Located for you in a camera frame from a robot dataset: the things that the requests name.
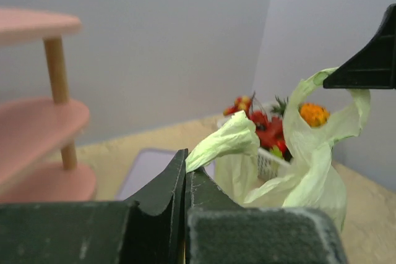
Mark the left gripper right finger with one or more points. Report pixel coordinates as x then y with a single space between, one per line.
218 230

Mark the toy pineapple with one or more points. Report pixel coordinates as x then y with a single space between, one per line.
315 115

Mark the pink two-tier shelf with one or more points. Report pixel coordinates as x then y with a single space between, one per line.
38 157

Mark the lavender tray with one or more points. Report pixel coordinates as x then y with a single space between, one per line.
149 180

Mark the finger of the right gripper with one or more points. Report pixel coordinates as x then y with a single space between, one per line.
373 67

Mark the white plastic basket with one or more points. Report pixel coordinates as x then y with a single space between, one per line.
269 165

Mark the light green plastic bag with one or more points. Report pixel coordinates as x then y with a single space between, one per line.
310 180

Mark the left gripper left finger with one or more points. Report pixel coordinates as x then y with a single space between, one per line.
147 227

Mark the red toy lobster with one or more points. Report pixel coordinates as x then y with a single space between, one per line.
270 134

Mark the red yellow berry sprig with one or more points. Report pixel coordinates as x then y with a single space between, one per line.
247 103

